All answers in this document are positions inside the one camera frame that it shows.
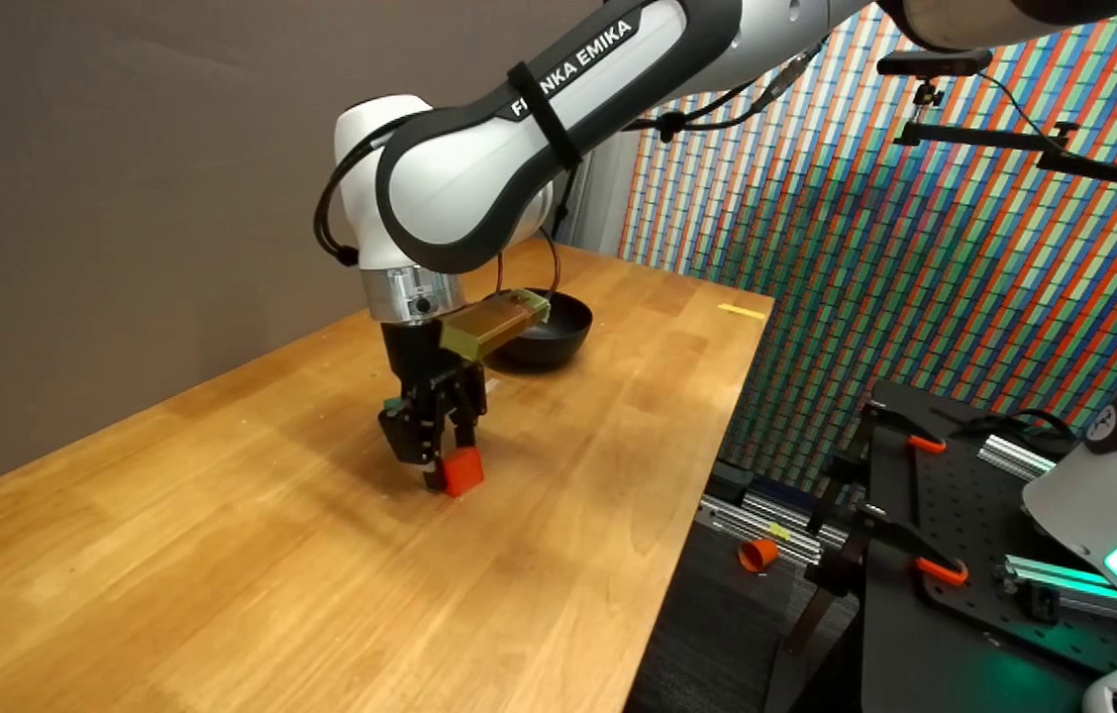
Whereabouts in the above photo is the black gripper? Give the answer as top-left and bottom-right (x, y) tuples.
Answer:
(381, 322), (489, 492)

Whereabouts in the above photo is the orange block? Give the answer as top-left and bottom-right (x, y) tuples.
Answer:
(436, 448), (485, 499)

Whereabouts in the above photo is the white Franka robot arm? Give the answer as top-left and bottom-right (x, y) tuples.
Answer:
(313, 0), (1117, 492)

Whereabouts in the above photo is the black bowl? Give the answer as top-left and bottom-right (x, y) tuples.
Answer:
(489, 293), (593, 372)

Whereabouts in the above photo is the yellow tape strip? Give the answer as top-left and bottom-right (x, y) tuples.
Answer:
(716, 305), (770, 322)

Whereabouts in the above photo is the black perforated side table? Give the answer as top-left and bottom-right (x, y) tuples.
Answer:
(856, 380), (1117, 713)

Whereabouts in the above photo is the gold wrist camera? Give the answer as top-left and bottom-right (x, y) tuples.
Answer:
(440, 287), (550, 359)

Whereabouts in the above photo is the orange knob rail clamp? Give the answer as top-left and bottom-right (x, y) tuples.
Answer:
(737, 534), (782, 574)

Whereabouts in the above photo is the aluminium extrusion rail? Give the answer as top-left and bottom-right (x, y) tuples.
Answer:
(698, 496), (843, 565)

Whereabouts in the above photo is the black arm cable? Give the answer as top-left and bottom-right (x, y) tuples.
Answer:
(309, 52), (802, 279)

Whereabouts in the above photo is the orange-handled clamp far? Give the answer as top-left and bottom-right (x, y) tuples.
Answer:
(865, 401), (952, 455)

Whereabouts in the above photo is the orange-handled clamp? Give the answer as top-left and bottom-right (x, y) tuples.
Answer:
(865, 401), (952, 455)
(851, 503), (972, 588)

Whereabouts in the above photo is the orange-handled clamp near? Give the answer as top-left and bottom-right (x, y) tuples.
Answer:
(851, 503), (972, 588)

